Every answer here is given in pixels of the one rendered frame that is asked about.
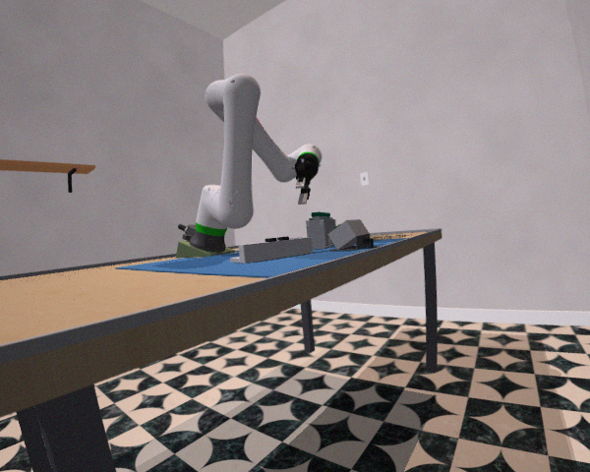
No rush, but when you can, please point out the white sloping button panel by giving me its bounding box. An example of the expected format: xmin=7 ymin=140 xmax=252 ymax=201
xmin=327 ymin=219 xmax=377 ymax=251

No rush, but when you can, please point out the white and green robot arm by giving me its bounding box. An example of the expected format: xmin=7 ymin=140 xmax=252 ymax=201
xmin=178 ymin=74 xmax=322 ymax=252

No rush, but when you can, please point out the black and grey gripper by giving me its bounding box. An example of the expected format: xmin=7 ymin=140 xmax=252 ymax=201
xmin=295 ymin=159 xmax=316 ymax=205

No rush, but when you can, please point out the dark table edge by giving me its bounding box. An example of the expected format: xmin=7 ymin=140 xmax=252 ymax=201
xmin=0 ymin=229 xmax=442 ymax=364

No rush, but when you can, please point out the blue flat mat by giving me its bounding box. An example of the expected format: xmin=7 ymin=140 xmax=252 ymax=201
xmin=115 ymin=245 xmax=374 ymax=278

